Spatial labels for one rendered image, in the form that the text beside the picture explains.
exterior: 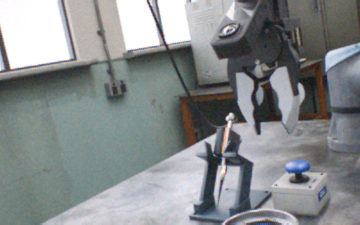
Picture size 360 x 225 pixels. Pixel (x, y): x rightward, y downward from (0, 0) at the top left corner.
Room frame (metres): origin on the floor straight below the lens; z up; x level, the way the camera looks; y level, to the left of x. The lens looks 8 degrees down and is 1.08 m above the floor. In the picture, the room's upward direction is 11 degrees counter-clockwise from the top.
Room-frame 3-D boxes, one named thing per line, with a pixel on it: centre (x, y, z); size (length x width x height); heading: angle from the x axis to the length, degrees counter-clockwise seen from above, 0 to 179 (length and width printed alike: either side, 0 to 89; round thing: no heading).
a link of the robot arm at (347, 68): (0.86, -0.41, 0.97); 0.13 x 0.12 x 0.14; 32
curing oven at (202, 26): (3.02, -0.61, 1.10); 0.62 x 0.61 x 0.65; 141
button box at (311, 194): (0.61, -0.17, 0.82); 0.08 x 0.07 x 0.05; 141
